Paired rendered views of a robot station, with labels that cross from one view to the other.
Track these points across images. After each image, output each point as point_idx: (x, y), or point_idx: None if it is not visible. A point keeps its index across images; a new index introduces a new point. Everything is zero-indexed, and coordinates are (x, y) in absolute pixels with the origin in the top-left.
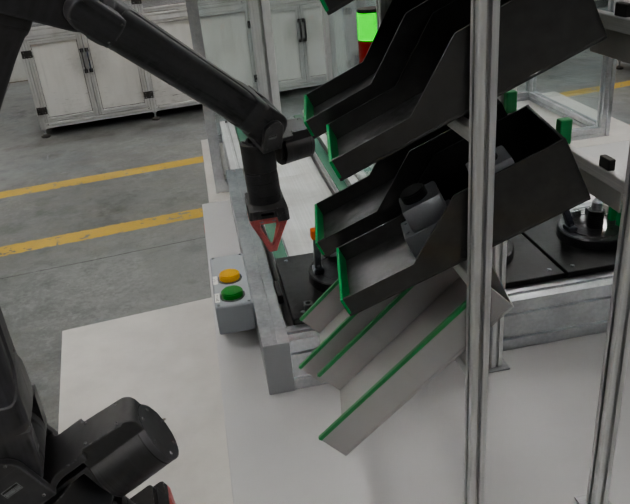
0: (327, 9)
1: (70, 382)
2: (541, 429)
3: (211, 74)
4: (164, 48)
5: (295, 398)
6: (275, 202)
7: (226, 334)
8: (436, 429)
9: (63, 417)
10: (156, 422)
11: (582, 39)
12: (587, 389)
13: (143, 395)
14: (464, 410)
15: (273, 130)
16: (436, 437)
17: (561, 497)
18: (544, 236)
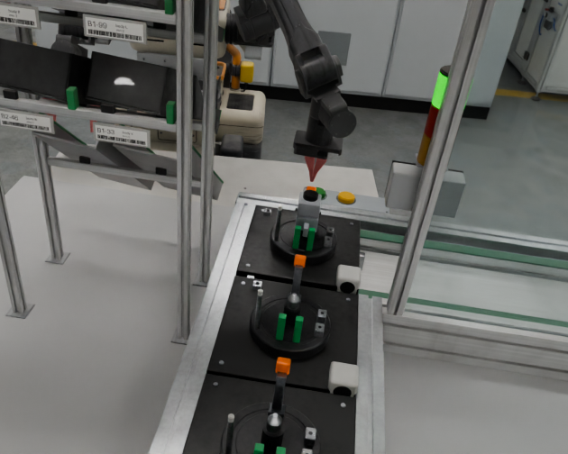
0: None
1: (306, 167)
2: (96, 323)
3: (272, 2)
4: None
5: (224, 233)
6: (306, 140)
7: None
8: (143, 277)
9: (273, 161)
10: (67, 51)
11: None
12: (109, 373)
13: (274, 186)
14: (149, 297)
15: (297, 77)
16: (136, 274)
17: (41, 300)
18: (295, 403)
